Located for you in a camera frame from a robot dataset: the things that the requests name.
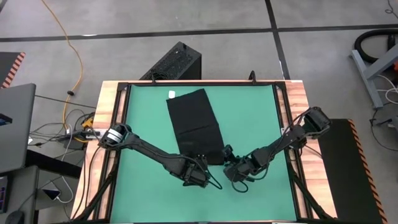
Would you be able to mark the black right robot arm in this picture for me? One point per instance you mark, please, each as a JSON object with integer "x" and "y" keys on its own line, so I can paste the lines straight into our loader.
{"x": 280, "y": 143}

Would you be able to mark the black mat orange striped edge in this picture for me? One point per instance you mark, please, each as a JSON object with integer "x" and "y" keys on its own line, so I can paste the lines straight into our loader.
{"x": 7, "y": 67}
{"x": 342, "y": 174}

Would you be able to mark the smartphone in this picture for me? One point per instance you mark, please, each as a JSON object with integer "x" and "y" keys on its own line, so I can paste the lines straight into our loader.
{"x": 51, "y": 194}

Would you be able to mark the white towel care label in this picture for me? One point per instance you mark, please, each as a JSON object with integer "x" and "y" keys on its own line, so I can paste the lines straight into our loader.
{"x": 171, "y": 94}

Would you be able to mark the grey side desk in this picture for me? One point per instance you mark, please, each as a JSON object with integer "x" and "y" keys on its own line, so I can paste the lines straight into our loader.
{"x": 21, "y": 193}

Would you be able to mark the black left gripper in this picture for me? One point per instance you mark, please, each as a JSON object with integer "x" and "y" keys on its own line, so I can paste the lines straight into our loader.
{"x": 196, "y": 174}

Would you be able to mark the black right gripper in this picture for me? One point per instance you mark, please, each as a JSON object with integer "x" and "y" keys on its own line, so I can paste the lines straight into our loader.
{"x": 239, "y": 169}

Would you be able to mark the black computer tower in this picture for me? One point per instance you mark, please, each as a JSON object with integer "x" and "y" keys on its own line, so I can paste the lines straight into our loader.
{"x": 174, "y": 63}

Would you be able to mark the green table mat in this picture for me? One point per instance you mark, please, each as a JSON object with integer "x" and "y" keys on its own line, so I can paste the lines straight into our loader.
{"x": 186, "y": 205}

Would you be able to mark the black table clamp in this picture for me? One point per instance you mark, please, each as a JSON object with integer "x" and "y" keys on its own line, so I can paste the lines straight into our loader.
{"x": 153, "y": 78}
{"x": 252, "y": 77}

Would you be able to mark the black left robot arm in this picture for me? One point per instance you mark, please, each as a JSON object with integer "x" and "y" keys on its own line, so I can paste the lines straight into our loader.
{"x": 149, "y": 149}

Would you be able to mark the blue keypad device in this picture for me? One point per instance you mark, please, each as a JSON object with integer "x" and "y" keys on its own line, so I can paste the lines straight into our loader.
{"x": 3, "y": 194}

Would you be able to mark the black metal table frame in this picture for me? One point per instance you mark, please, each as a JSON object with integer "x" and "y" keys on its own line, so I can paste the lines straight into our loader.
{"x": 202, "y": 83}

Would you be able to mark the black desk base bar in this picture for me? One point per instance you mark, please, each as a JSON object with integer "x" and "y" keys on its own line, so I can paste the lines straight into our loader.
{"x": 53, "y": 163}

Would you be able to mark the black towel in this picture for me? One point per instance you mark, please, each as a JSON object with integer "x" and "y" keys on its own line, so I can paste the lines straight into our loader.
{"x": 192, "y": 124}

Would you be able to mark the grey metal stand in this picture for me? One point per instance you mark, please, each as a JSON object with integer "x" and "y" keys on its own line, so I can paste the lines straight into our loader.
{"x": 363, "y": 74}

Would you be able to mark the grey laptop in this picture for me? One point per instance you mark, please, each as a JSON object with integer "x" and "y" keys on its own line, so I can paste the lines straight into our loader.
{"x": 15, "y": 130}

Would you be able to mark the black computer mouse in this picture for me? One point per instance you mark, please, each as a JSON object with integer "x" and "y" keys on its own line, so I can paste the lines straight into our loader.
{"x": 15, "y": 217}

